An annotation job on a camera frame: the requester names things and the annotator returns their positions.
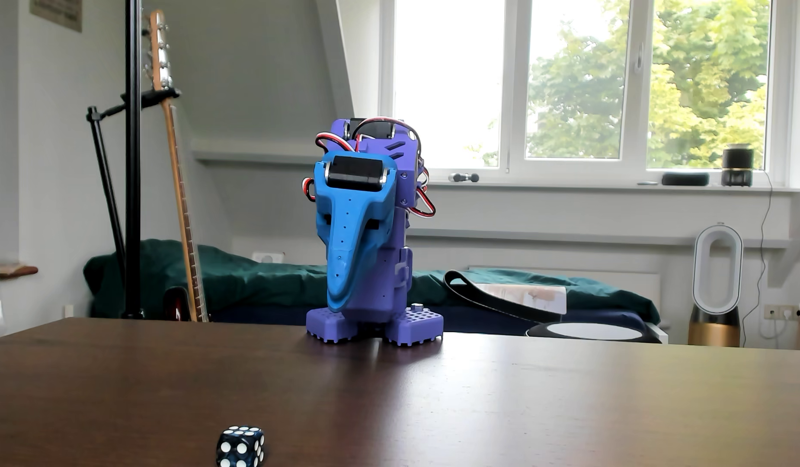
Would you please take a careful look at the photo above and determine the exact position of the electric guitar with wooden neck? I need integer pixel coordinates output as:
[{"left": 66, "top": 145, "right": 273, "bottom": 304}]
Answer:
[{"left": 145, "top": 9, "right": 209, "bottom": 323}]

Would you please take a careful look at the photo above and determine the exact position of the black guitar stand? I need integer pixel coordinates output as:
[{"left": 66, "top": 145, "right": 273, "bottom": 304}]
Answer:
[{"left": 86, "top": 87, "right": 182, "bottom": 268}]

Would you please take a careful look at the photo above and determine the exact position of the navy bed mattress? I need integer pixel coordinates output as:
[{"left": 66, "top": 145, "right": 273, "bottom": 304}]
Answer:
[{"left": 208, "top": 305, "right": 647, "bottom": 336}]

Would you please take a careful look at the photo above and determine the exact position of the white window frame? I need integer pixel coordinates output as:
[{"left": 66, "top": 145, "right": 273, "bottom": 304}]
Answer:
[{"left": 379, "top": 0, "right": 797, "bottom": 187}]

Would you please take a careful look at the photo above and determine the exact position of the black vertical stand pole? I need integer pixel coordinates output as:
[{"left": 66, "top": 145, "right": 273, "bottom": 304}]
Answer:
[{"left": 122, "top": 0, "right": 145, "bottom": 319}]

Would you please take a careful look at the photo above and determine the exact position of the thin black power cable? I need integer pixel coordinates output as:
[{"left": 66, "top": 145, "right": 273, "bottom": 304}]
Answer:
[{"left": 741, "top": 172, "right": 774, "bottom": 329}]

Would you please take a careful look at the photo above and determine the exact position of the round black and white tray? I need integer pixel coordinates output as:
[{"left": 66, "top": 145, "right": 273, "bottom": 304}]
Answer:
[{"left": 526, "top": 320, "right": 663, "bottom": 344}]

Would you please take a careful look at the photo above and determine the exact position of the framed wall picture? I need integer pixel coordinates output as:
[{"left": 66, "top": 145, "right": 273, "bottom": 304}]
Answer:
[{"left": 29, "top": 0, "right": 83, "bottom": 32}]

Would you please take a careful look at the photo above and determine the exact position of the black cylindrical speaker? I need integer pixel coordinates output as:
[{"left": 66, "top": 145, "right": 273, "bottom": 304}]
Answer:
[{"left": 722, "top": 144, "right": 755, "bottom": 188}]

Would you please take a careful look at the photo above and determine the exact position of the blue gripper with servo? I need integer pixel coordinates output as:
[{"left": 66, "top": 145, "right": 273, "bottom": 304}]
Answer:
[{"left": 314, "top": 152, "right": 399, "bottom": 313}]

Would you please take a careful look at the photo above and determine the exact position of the open magazine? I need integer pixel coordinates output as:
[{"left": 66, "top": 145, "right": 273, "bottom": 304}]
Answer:
[{"left": 474, "top": 283, "right": 567, "bottom": 315}]

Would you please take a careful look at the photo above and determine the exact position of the white and gold air purifier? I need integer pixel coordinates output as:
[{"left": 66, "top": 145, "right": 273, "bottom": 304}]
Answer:
[{"left": 688, "top": 223, "right": 745, "bottom": 347}]

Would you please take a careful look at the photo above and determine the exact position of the black strap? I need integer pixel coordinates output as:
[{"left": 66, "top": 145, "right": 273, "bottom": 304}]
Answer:
[{"left": 443, "top": 270, "right": 563, "bottom": 324}]

